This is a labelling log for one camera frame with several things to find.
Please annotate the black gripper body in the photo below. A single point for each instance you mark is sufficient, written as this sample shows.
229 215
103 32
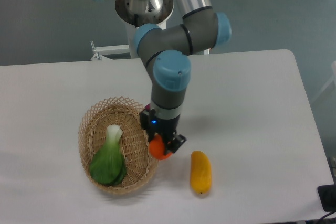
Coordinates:
165 128

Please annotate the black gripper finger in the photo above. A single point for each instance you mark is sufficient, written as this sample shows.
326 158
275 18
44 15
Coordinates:
146 117
173 142

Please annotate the orange fruit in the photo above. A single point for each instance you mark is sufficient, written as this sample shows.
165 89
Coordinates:
157 148

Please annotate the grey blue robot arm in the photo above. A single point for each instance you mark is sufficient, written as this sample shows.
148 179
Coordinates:
167 32

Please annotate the woven wicker basket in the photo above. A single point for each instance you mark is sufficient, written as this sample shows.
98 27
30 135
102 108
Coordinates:
124 112

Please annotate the purple sweet potato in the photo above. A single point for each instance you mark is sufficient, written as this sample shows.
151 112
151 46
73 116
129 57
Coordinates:
147 107

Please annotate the yellow mango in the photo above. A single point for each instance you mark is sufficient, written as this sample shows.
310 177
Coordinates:
201 172

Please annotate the green bok choy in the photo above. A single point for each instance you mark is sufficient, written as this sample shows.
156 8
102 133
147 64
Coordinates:
108 164

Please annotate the black device at edge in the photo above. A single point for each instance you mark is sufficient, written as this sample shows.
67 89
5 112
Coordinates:
327 197

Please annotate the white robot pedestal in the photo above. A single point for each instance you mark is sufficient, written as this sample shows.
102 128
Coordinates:
118 49

